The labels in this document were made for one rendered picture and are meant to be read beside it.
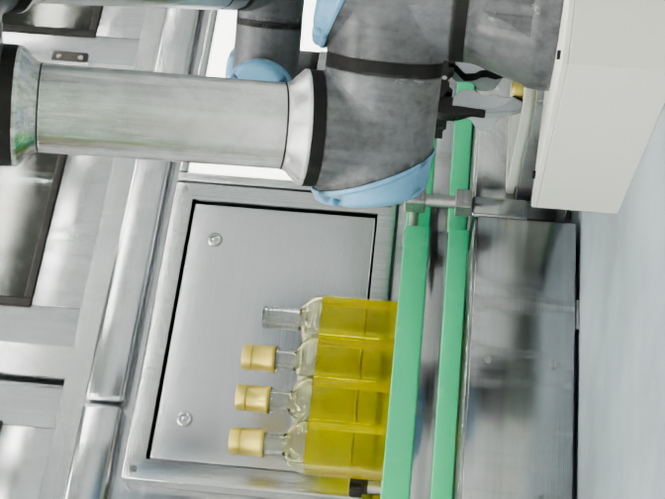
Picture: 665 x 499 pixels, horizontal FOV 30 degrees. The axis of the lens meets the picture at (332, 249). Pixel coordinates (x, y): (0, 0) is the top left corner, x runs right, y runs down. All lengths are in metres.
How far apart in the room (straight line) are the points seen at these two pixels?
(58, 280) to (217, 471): 0.41
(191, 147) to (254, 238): 0.66
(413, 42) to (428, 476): 0.51
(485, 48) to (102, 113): 0.36
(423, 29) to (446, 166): 0.55
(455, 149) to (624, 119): 0.64
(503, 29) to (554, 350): 0.45
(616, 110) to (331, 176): 0.29
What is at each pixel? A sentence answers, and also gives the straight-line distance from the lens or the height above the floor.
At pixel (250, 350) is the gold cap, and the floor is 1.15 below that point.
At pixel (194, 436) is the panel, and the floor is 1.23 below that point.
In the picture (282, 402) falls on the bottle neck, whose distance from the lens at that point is 1.58.
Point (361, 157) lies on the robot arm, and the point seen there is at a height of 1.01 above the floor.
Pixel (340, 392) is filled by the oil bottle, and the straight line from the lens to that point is 1.57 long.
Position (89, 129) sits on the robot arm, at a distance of 1.19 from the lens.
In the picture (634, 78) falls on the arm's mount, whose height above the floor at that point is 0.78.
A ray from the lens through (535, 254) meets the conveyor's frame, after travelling 1.52.
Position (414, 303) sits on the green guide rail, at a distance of 1.50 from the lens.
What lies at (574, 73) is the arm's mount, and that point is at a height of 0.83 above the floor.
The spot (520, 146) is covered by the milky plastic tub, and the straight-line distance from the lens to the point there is 1.49.
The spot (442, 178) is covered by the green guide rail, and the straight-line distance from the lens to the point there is 1.70.
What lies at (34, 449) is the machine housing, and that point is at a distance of 1.81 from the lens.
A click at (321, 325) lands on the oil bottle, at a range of 1.60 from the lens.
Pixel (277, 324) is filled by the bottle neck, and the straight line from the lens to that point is 1.63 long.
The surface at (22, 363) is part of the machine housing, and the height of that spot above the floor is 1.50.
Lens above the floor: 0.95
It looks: 4 degrees up
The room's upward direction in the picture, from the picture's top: 85 degrees counter-clockwise
